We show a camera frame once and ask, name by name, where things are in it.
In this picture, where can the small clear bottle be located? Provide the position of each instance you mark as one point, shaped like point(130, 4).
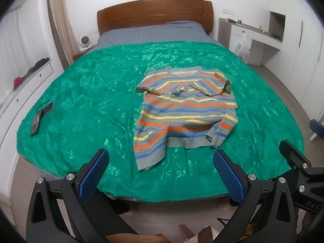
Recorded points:
point(239, 19)

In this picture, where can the white wall outlet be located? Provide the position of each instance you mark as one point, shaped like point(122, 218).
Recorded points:
point(228, 11)

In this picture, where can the white sheer curtain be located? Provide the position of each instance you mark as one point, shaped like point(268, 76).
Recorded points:
point(17, 43)

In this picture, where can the black remote control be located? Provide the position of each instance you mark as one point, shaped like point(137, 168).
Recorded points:
point(36, 124)

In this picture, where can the black item on desk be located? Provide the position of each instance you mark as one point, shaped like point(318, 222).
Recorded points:
point(276, 36)

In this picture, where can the white wardrobe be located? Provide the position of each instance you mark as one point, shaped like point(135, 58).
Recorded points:
point(298, 35)

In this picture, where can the dark blue object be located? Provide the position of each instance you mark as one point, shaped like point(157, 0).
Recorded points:
point(316, 126)

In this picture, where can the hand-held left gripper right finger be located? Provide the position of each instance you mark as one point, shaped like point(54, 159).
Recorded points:
point(229, 176)

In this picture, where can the wooden nightstand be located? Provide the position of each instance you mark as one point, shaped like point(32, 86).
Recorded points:
point(81, 53)

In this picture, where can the grey bed sheet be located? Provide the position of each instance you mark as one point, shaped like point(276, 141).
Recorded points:
point(151, 34)

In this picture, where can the white desk fan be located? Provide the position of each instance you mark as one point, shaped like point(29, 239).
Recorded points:
point(84, 42)

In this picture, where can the white built-in desk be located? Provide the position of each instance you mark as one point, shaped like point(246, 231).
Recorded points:
point(253, 35)

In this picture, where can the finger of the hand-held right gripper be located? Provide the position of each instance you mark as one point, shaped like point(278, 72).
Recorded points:
point(293, 154)

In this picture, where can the red cloth item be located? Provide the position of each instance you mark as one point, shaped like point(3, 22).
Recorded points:
point(17, 81)

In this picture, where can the black clothing pile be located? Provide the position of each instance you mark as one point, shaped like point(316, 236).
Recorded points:
point(38, 65)

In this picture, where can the beige curtain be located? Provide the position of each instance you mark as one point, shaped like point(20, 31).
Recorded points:
point(62, 25)

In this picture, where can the green velvet blanket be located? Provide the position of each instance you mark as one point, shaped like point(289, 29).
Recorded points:
point(88, 93)

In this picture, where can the white drawer cabinet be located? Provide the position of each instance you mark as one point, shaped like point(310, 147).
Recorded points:
point(22, 98)

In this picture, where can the striped knit sweater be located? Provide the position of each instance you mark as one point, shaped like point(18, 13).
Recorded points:
point(187, 106)

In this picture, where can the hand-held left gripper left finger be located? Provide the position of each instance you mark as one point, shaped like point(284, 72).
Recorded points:
point(92, 174)

